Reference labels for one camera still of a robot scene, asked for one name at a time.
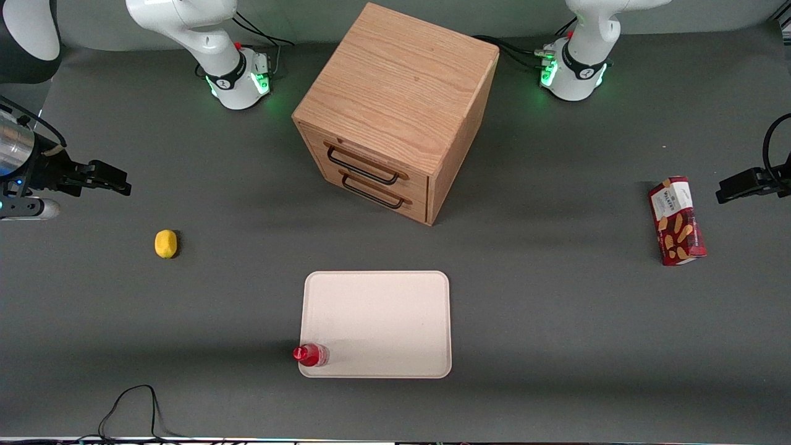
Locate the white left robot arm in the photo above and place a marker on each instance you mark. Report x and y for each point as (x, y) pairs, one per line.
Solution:
(581, 68)

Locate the red shortbread cookie box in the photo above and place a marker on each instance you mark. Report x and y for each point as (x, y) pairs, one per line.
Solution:
(676, 222)

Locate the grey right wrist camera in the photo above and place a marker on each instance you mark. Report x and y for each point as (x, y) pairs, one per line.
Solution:
(28, 209)

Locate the wooden drawer front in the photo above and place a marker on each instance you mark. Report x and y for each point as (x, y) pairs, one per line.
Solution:
(408, 207)
(371, 162)

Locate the red coke bottle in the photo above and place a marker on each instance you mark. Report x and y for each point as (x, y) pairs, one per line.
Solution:
(309, 355)

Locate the aluminium frame rail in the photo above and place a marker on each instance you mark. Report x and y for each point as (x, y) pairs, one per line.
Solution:
(782, 28)

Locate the wooden drawer cabinet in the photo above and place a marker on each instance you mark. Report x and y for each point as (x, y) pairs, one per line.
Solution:
(398, 86)

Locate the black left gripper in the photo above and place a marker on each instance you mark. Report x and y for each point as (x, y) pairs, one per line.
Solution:
(761, 181)

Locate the yellow lemon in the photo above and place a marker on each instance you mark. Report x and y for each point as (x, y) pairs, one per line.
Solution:
(165, 243)

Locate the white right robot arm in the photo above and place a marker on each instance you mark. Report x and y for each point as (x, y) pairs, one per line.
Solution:
(216, 62)

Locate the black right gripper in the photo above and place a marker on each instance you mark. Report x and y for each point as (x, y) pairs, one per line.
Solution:
(48, 171)

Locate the beige plastic tray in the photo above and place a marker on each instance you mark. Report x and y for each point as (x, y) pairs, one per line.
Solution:
(383, 321)

